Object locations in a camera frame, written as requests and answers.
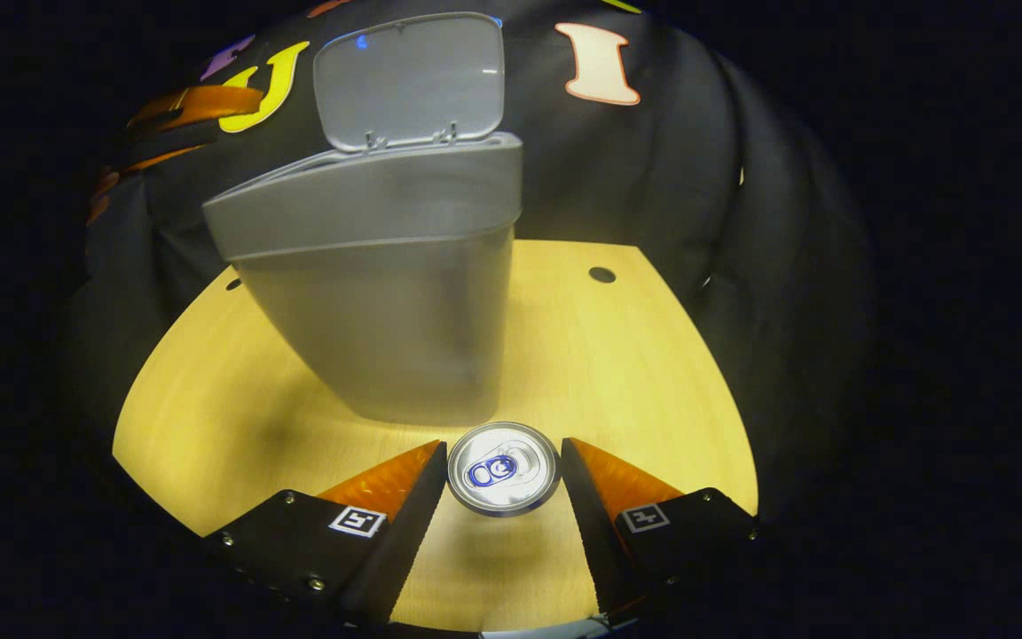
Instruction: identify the blue and silver pop can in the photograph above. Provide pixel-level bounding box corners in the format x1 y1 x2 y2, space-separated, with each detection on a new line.
447 422 562 518

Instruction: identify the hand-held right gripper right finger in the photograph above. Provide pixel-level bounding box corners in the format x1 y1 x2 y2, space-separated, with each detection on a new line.
561 437 760 622

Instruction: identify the black backdrop cloth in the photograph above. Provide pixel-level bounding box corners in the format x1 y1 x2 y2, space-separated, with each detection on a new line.
67 0 876 480

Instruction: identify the white desktop garbage bin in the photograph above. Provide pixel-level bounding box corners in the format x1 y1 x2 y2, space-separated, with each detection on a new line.
202 12 525 427

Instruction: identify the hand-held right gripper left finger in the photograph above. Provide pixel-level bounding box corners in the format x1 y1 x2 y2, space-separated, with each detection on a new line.
205 439 448 627

